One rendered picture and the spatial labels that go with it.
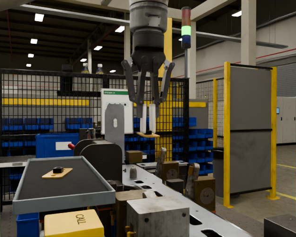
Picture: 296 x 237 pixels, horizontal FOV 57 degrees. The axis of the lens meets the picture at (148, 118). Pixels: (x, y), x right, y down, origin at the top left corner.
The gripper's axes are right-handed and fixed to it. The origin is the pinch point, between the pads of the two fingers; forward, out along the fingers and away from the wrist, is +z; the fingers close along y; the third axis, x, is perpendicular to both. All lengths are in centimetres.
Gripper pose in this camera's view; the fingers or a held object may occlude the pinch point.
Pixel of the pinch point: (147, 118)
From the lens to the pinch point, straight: 66.3
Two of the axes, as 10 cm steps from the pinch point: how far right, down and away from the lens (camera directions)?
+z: -0.1, 10.0, 0.6
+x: -2.7, -0.6, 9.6
